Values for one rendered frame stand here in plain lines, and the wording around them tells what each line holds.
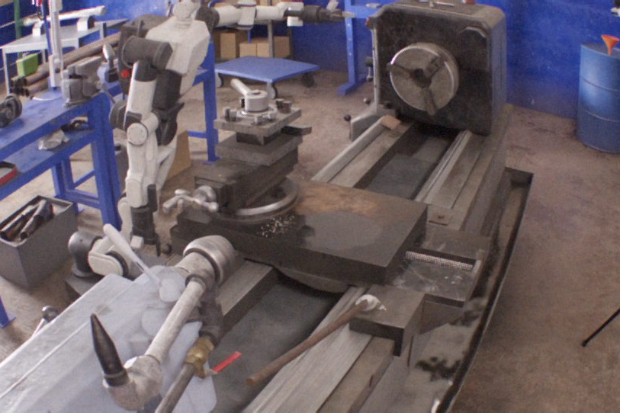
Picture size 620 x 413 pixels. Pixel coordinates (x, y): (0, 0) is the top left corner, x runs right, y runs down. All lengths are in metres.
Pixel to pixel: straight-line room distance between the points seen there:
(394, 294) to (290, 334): 0.29
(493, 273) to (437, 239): 0.78
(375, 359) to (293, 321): 0.35
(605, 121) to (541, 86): 1.01
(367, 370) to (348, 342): 0.10
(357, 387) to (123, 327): 0.53
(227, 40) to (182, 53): 4.34
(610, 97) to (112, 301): 4.47
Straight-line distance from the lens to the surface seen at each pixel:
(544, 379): 2.49
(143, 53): 1.92
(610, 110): 4.97
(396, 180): 2.21
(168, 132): 2.26
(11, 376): 0.83
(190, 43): 2.04
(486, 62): 2.25
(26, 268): 3.17
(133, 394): 0.59
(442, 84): 2.16
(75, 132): 3.27
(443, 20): 2.31
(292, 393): 1.19
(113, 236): 0.86
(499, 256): 2.44
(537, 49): 5.62
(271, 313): 1.58
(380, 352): 1.28
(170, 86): 2.10
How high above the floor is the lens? 1.68
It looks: 28 degrees down
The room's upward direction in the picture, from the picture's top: 3 degrees counter-clockwise
